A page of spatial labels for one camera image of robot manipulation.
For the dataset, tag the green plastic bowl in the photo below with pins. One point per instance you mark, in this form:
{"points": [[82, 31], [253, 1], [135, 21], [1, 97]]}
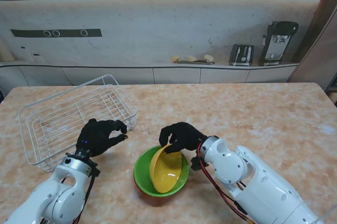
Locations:
{"points": [[142, 171]]}

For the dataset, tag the pale yellow bread piece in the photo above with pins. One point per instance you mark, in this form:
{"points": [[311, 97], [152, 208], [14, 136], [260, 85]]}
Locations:
{"points": [[208, 57], [175, 59], [191, 58]]}

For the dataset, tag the white counter cabinets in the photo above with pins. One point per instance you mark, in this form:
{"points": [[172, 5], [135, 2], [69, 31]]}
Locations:
{"points": [[176, 75]]}

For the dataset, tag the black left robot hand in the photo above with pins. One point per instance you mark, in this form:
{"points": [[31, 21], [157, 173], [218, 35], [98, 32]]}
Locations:
{"points": [[96, 137]]}

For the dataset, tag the black silver coffee machine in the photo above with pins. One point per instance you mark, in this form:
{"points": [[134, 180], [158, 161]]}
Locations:
{"points": [[276, 42]]}

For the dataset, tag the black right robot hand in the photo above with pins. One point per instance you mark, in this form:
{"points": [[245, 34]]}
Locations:
{"points": [[184, 137]]}

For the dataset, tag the red plastic bowl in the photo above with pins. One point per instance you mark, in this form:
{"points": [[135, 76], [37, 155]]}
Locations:
{"points": [[139, 188]]}

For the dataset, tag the yellow plastic bowl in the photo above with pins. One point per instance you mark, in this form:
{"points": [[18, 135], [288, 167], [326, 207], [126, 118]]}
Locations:
{"points": [[166, 171]]}

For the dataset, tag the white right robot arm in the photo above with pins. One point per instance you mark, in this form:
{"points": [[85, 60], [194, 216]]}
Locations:
{"points": [[252, 184]]}

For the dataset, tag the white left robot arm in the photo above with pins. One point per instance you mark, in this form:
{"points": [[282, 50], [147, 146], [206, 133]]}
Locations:
{"points": [[60, 197]]}

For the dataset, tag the dark serving board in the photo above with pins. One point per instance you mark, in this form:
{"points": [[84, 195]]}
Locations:
{"points": [[194, 62]]}

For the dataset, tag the black toaster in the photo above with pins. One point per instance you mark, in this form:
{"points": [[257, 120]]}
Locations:
{"points": [[241, 55]]}

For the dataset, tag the black wall strip with rings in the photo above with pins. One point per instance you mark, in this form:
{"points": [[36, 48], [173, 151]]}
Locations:
{"points": [[68, 32]]}

